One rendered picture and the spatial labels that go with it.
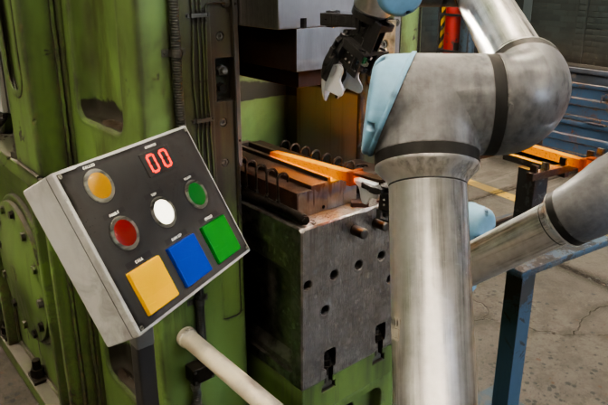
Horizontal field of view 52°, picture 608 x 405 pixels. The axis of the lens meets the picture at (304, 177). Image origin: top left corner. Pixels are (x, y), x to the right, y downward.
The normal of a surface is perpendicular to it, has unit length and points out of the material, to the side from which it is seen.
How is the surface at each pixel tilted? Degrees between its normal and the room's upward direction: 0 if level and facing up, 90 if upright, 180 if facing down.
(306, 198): 90
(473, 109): 83
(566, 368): 0
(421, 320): 61
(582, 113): 89
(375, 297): 90
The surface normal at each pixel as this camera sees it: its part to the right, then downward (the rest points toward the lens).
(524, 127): 0.22, 0.54
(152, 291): 0.78, -0.36
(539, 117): 0.40, 0.33
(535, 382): 0.00, -0.95
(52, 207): -0.43, 0.29
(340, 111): -0.77, 0.20
